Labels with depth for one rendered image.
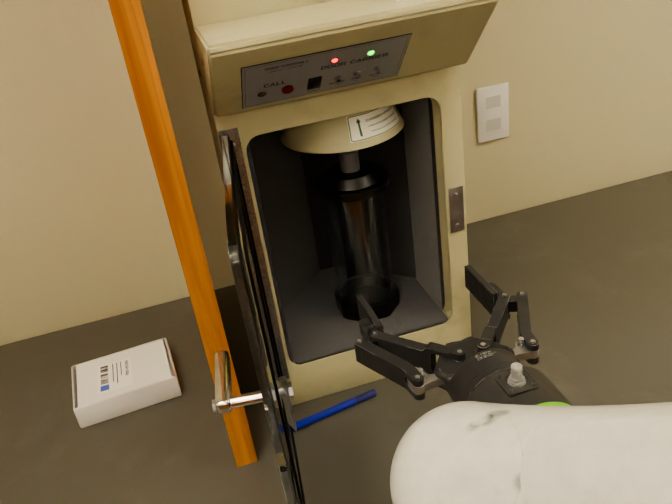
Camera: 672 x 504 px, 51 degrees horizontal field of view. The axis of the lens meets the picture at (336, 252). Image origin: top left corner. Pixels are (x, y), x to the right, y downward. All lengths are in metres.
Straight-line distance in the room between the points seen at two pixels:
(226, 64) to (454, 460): 0.47
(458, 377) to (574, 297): 0.64
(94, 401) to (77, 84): 0.53
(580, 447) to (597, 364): 0.76
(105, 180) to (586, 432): 1.09
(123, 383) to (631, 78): 1.18
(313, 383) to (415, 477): 0.63
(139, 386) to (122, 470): 0.14
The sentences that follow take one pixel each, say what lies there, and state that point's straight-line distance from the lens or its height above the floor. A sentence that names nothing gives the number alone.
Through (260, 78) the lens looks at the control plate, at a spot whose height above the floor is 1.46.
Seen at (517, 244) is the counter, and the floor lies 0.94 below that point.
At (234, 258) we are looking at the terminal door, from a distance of 0.59.
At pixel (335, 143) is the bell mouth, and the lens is 0.94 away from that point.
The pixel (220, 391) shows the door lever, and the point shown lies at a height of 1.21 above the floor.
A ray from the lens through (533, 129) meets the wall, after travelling 1.56.
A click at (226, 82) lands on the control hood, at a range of 0.78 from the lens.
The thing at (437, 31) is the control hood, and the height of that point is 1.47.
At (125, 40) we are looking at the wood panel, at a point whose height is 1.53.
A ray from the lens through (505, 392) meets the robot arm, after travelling 0.63.
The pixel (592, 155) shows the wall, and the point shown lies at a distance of 1.67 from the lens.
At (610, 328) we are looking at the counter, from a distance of 1.23.
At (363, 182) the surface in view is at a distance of 1.01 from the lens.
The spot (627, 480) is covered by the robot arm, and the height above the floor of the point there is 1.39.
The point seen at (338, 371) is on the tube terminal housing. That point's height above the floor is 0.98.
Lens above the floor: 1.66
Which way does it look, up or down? 29 degrees down
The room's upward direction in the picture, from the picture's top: 9 degrees counter-clockwise
